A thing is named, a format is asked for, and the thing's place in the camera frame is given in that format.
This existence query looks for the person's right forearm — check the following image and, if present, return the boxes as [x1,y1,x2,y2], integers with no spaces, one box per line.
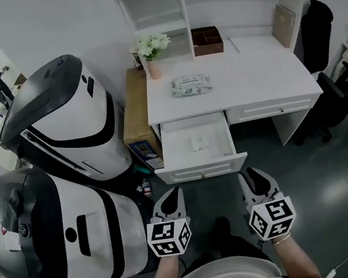
[270,229,322,278]

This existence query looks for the small dark bottle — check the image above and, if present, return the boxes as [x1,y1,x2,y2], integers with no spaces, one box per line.
[140,176,154,199]

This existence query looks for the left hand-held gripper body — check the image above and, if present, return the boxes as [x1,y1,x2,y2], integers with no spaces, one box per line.
[142,204,196,260]

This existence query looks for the white flower bouquet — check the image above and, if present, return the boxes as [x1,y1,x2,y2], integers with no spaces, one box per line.
[127,31,175,65]

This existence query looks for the white desk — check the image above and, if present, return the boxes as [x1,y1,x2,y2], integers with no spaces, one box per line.
[136,24,331,167]

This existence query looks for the brown cardboard box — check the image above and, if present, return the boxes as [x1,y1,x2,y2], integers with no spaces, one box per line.
[113,65,167,176]

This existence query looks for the brown wooden organizer box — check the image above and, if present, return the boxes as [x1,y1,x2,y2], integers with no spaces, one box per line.
[190,24,225,58]

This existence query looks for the white and black machine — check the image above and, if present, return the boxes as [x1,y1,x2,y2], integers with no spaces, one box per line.
[0,47,136,196]
[0,151,154,278]

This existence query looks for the wet wipes packet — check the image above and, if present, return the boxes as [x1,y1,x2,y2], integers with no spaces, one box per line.
[169,71,215,100]

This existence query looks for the dark printed can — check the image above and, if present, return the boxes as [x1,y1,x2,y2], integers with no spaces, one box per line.
[131,51,145,72]

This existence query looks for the black office chair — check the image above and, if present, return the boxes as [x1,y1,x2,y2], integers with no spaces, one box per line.
[273,0,348,148]

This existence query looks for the white closed drawer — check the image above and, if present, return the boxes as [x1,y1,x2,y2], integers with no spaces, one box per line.
[225,95,320,126]

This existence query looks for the white drawer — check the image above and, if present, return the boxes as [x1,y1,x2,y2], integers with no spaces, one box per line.
[147,108,251,188]
[225,95,320,126]

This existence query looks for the pink vase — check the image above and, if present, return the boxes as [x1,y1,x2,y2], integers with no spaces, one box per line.
[146,56,163,82]

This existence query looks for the person's dark trousers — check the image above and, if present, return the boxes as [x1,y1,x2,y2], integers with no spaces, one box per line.
[172,210,273,276]

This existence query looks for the beige book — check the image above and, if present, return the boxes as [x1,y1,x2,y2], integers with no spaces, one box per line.
[270,1,301,50]

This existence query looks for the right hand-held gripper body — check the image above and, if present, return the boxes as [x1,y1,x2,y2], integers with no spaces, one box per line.
[242,188,301,245]

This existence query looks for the thin wrist bracelet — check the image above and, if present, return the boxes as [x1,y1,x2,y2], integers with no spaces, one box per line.
[271,233,291,245]

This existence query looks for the white item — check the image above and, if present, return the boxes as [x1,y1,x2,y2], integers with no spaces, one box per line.
[187,134,208,153]

